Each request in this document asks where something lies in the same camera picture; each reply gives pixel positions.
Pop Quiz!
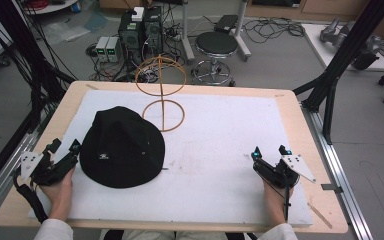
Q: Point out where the black round stool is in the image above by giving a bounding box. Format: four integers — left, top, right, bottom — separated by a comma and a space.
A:
191, 31, 240, 87

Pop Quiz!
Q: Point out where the white table leg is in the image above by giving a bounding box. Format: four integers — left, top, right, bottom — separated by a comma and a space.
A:
234, 0, 253, 63
179, 0, 196, 63

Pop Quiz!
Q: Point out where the thick black sleeved cable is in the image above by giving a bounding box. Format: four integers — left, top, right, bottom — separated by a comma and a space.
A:
12, 169, 50, 225

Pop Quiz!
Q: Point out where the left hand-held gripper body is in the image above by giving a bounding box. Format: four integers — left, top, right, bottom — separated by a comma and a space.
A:
19, 148, 81, 187

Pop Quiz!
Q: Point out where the long tape strip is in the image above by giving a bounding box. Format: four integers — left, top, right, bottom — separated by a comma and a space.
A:
307, 201, 334, 230

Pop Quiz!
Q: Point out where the person's right hand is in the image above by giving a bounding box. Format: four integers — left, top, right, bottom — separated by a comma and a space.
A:
262, 178, 295, 227

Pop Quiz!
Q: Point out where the white platform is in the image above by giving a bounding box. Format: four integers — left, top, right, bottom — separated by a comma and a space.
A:
301, 22, 384, 73

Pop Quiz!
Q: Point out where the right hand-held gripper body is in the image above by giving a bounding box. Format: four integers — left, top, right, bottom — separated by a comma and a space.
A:
252, 153, 317, 190

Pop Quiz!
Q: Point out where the round white table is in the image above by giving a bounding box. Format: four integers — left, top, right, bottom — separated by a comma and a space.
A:
22, 0, 82, 16

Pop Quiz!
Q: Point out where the aluminium rail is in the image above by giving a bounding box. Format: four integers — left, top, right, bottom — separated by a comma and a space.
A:
300, 102, 375, 240
0, 109, 58, 228

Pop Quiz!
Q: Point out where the grey power supply unit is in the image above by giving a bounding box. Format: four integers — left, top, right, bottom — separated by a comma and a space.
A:
106, 36, 123, 64
94, 35, 110, 63

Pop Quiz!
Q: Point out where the black flat box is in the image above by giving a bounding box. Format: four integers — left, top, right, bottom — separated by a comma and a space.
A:
213, 14, 240, 35

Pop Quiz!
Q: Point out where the thin black cable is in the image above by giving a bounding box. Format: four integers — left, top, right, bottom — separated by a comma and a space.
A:
283, 185, 291, 223

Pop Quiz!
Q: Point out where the black computer tower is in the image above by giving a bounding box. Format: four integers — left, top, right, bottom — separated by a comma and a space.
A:
142, 5, 165, 58
117, 9, 145, 66

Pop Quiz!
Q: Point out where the black frame post with cables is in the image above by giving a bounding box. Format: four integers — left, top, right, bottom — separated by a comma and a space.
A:
0, 0, 78, 129

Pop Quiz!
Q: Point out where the black bucket hat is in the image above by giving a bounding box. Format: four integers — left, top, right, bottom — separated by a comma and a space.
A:
79, 105, 166, 190

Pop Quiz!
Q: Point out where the grey metal bracket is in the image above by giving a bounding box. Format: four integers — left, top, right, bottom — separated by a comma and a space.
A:
320, 182, 344, 195

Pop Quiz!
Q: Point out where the tangle of black floor cables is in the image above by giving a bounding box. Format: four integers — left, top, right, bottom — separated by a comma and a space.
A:
242, 15, 306, 45

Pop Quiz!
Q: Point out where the person's left hand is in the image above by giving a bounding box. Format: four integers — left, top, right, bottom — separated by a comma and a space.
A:
39, 165, 76, 222

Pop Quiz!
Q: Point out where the white foam mat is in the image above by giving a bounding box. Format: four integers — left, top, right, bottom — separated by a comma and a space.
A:
27, 89, 315, 228

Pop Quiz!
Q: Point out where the wooden hat stand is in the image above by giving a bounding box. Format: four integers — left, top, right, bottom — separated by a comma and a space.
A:
134, 54, 188, 133

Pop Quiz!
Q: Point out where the white box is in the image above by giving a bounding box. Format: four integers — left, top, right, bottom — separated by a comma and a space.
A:
131, 6, 145, 23

